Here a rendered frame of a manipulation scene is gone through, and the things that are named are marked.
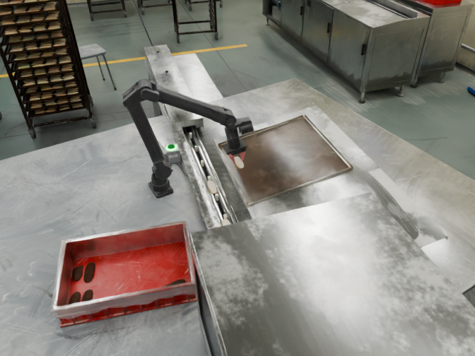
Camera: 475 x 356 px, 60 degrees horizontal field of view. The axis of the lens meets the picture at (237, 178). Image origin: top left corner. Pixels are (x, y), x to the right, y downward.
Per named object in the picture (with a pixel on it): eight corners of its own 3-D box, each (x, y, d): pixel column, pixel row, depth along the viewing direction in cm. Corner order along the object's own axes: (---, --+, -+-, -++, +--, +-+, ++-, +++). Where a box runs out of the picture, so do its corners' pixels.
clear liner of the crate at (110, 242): (67, 256, 161) (60, 239, 155) (189, 235, 169) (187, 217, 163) (56, 331, 135) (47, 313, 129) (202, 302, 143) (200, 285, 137)
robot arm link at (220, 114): (137, 87, 168) (138, 99, 159) (141, 75, 165) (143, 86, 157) (227, 119, 187) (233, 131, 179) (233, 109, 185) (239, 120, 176)
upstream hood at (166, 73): (145, 56, 324) (143, 45, 319) (167, 53, 328) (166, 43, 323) (172, 134, 229) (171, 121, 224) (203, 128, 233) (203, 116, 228)
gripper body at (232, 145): (223, 148, 193) (220, 135, 189) (243, 141, 195) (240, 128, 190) (227, 156, 188) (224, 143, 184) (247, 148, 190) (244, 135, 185)
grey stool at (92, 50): (116, 90, 472) (108, 51, 444) (86, 99, 455) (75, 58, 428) (104, 80, 495) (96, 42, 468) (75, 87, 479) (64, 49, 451)
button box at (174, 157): (165, 162, 218) (162, 144, 211) (179, 159, 220) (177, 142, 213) (167, 170, 212) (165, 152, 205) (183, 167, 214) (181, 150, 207)
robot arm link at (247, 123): (221, 110, 183) (225, 119, 176) (245, 103, 184) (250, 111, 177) (226, 132, 191) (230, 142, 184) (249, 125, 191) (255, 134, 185)
